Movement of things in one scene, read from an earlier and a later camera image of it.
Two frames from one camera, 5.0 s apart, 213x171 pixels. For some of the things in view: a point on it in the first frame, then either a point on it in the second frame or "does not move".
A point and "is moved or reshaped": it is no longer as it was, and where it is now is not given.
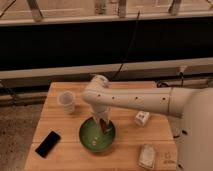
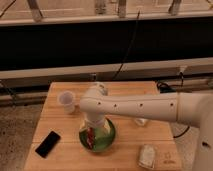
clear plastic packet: [147, 154] does not move
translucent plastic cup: [67, 100] does not move
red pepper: [106, 126] is moved or reshaped
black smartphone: [47, 144] does not move
